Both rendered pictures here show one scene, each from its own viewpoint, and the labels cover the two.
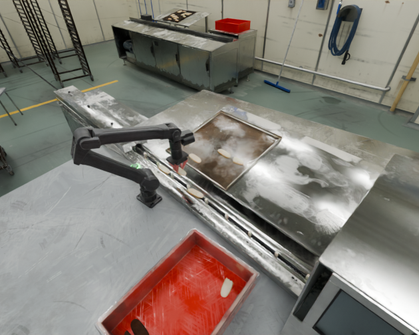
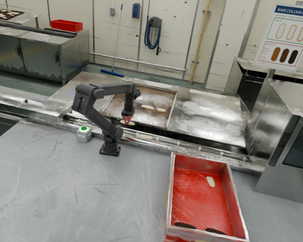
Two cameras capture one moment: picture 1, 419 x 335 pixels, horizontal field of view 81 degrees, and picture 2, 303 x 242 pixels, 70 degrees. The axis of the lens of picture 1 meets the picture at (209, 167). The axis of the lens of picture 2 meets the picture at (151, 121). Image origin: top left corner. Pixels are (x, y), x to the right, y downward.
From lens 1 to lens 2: 0.79 m
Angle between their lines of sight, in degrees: 32
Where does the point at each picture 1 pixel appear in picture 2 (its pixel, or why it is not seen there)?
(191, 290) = (193, 191)
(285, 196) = (204, 123)
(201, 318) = (212, 202)
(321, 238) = (237, 138)
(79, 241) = (77, 198)
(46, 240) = (40, 210)
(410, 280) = not seen: outside the picture
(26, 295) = not seen: outside the picture
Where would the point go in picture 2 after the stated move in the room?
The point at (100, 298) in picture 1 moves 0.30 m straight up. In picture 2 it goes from (136, 224) to (143, 174)
